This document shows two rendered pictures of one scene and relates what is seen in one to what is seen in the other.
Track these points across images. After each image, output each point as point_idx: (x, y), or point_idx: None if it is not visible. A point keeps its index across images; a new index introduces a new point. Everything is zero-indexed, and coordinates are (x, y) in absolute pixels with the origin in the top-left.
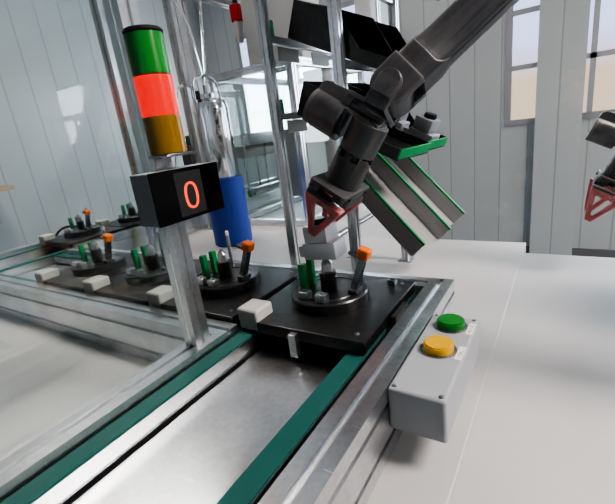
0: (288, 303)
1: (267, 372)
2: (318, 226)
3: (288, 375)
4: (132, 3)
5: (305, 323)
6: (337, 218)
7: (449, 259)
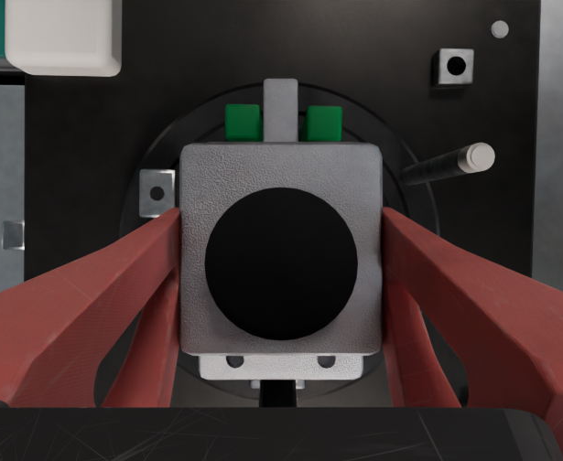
0: (196, 95)
1: None
2: (136, 328)
3: None
4: None
5: (72, 250)
6: (390, 369)
7: None
